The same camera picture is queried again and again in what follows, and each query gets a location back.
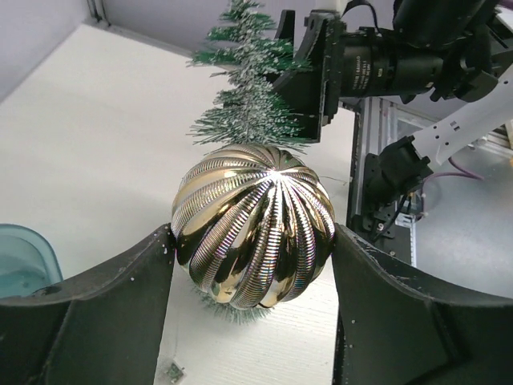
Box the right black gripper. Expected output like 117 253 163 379
273 10 441 143

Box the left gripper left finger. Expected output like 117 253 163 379
1 225 175 384

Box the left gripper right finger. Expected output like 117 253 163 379
332 225 512 384

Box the small frosted christmas tree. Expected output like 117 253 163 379
192 1 307 320

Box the gold mirror ball ornament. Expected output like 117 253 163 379
171 144 335 310

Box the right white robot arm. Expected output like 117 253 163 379
270 1 512 241

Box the teal plastic bin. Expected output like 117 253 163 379
1 224 63 298

